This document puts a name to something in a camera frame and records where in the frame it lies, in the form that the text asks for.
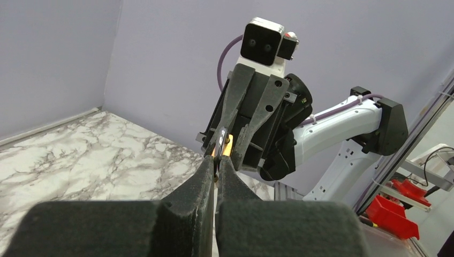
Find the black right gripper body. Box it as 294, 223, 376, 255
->
197, 71, 297, 174

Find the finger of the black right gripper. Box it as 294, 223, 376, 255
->
205, 64, 255, 155
231, 74, 289, 170

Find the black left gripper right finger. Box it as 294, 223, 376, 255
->
215, 156, 369, 256

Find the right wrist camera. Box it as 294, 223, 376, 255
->
237, 17, 299, 78

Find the brass padlock with key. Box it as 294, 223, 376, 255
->
211, 127, 233, 179

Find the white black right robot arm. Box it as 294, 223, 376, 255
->
197, 59, 408, 201

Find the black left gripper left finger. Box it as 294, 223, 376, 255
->
4, 157, 214, 256

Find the red plastic bin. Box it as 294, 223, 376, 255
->
366, 179, 432, 239

